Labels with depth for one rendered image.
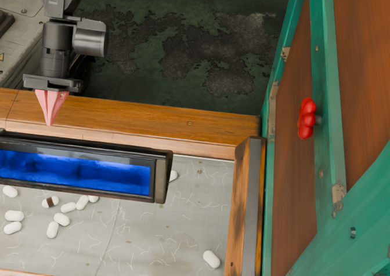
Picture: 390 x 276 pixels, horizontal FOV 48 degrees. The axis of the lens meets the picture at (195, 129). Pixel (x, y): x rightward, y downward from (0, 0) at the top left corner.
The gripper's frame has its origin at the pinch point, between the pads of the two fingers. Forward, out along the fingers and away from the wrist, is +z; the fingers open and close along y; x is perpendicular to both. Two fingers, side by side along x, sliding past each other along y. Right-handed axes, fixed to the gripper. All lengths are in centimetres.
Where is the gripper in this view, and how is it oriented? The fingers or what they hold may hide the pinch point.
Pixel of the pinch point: (50, 121)
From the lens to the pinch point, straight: 94.1
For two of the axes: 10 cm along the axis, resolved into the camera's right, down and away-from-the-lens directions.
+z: -1.3, 9.8, 1.3
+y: 9.9, 1.4, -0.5
